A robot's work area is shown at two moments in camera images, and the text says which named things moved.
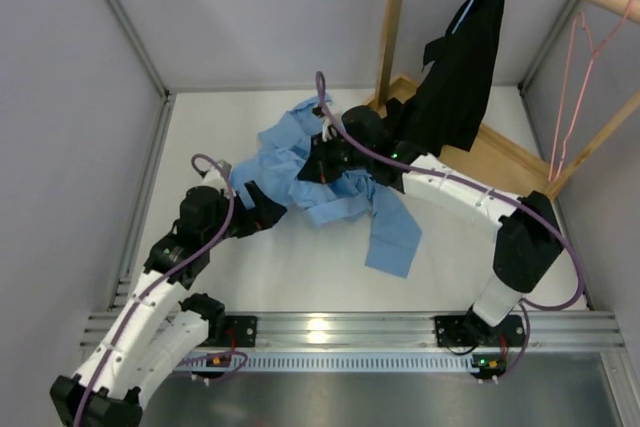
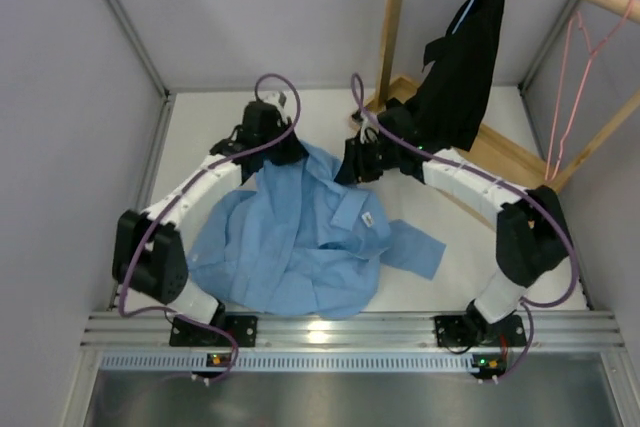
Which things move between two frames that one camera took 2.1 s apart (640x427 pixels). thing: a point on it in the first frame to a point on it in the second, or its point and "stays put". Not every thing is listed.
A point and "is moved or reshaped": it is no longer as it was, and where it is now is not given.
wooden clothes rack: [494, 160] stays put
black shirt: [449, 105] stays put
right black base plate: [458, 331] stays put
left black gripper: [267, 211] to [295, 150]
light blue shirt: [348, 195] is moved or reshaped
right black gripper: [317, 168] to [353, 167]
